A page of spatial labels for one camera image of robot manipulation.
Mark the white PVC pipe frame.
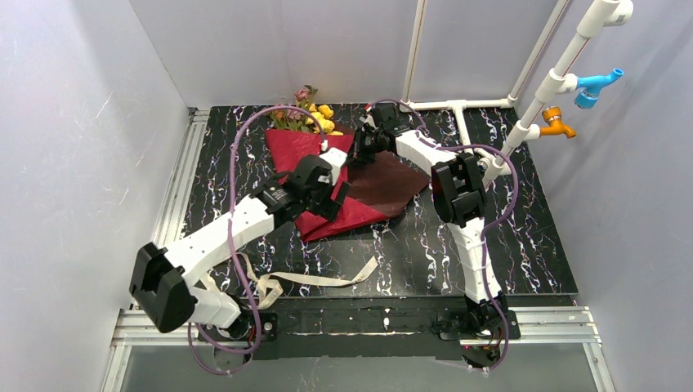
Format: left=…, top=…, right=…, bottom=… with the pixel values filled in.
left=400, top=1, right=633, bottom=155

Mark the red wrapping paper sheet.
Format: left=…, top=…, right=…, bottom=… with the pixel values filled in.
left=264, top=121, right=432, bottom=243

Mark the beige ribbon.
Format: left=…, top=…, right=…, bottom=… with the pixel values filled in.
left=237, top=252, right=378, bottom=310

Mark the orange plastic faucet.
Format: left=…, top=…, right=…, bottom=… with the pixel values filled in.
left=539, top=106, right=577, bottom=139

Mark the aluminium rail frame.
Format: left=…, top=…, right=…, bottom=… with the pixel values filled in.
left=102, top=108, right=615, bottom=391

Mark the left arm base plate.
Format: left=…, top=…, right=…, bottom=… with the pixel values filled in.
left=201, top=310, right=278, bottom=345

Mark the blue plastic faucet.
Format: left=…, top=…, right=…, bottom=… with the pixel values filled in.
left=574, top=68, right=624, bottom=109

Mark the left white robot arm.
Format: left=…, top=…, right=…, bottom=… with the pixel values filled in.
left=128, top=148, right=350, bottom=333

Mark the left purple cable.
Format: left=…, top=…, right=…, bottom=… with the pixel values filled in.
left=187, top=105, right=331, bottom=376

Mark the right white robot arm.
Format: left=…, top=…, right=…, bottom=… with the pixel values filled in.
left=348, top=104, right=501, bottom=304

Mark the pink fake flower bunch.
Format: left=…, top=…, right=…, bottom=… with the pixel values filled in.
left=269, top=85, right=321, bottom=133

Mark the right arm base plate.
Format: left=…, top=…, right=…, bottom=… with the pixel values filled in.
left=433, top=310, right=521, bottom=370

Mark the yellow fake flower bunch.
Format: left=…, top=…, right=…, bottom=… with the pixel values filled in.
left=305, top=104, right=344, bottom=136

